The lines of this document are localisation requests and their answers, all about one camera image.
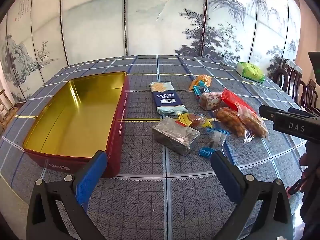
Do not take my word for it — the orange snack packet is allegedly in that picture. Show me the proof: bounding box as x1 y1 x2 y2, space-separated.
189 74 212 90

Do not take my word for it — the clear bag of coated peanuts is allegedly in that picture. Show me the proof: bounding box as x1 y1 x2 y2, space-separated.
236 104 270 144
212 107 247 138

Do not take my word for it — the blue cracker packet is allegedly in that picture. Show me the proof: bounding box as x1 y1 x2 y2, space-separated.
149 81 188 115

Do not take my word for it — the clear candy with blue ends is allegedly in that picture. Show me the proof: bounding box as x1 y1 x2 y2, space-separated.
199 128 230 158

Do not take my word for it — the person's right hand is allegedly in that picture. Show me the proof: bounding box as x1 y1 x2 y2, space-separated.
299 152 310 173

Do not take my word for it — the ink landscape folding screen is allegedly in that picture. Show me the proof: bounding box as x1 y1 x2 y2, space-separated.
0 0 303 103

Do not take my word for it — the green tissue pack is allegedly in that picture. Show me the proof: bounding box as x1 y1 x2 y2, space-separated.
236 61 265 84

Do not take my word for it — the red tin box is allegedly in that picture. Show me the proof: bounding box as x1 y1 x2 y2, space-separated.
22 71 130 178

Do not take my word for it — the light wooden chair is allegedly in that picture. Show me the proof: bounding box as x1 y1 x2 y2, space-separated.
0 89 18 130

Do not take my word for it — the red snack packet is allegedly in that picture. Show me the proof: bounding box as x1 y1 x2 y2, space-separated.
221 87 256 113

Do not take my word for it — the dark wooden chair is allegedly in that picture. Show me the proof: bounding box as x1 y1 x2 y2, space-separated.
305 79 320 115
273 68 290 90
284 59 307 105

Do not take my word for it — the pink brown cake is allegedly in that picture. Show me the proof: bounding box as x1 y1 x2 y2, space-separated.
199 92 223 111

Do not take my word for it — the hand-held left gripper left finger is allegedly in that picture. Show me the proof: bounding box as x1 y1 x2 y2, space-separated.
26 150 108 240

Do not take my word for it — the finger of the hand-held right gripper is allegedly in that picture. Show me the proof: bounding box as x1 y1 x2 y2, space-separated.
259 104 319 120
272 112 320 143

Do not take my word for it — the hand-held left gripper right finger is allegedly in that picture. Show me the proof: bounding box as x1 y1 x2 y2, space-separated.
210 150 293 240

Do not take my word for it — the blue small snack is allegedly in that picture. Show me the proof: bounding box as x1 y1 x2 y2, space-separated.
193 84 210 99

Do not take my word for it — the person's right forearm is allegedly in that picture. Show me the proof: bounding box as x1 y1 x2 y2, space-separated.
299 192 320 233

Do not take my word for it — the grey snack block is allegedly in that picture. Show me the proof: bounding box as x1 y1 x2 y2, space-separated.
152 116 200 157

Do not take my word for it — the blue plaid tablecloth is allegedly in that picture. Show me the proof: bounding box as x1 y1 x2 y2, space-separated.
0 54 313 240

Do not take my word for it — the yellow small cake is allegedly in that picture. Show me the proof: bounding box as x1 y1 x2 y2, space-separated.
177 112 213 130

